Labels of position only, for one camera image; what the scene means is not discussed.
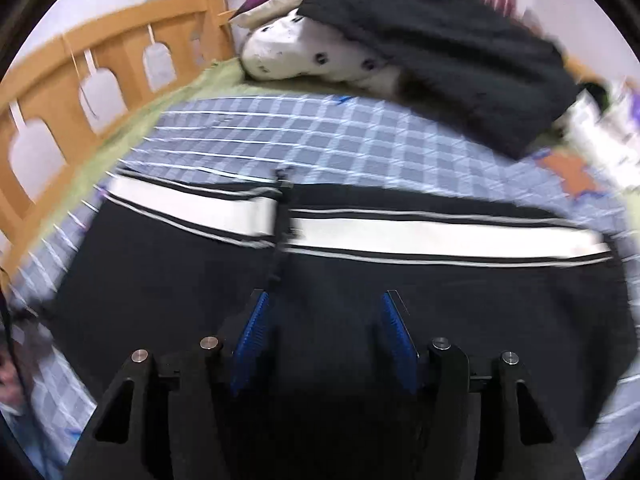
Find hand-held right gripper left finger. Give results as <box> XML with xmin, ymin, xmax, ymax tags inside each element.
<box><xmin>65</xmin><ymin>287</ymin><xmax>274</xmax><ymax>480</ymax></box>

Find white floral quilt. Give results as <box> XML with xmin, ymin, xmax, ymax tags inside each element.
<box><xmin>239</xmin><ymin>12</ymin><xmax>403</xmax><ymax>97</ymax></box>

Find checked star print blanket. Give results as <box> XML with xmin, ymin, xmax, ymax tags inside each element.
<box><xmin>7</xmin><ymin>94</ymin><xmax>640</xmax><ymax>480</ymax></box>

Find black pants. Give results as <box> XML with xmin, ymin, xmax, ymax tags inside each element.
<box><xmin>47</xmin><ymin>169</ymin><xmax>637</xmax><ymax>480</ymax></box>

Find black padded jacket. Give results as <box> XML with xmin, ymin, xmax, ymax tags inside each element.
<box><xmin>297</xmin><ymin>0</ymin><xmax>587</xmax><ymax>162</ymax></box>

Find white floral crumpled duvet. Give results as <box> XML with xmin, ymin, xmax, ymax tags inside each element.
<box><xmin>562</xmin><ymin>74</ymin><xmax>640</xmax><ymax>193</ymax></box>

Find wooden bed frame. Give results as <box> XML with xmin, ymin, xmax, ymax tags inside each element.
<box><xmin>30</xmin><ymin>57</ymin><xmax>251</xmax><ymax>241</ymax></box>

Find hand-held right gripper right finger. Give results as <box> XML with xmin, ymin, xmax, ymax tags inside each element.
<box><xmin>381</xmin><ymin>289</ymin><xmax>587</xmax><ymax>480</ymax></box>

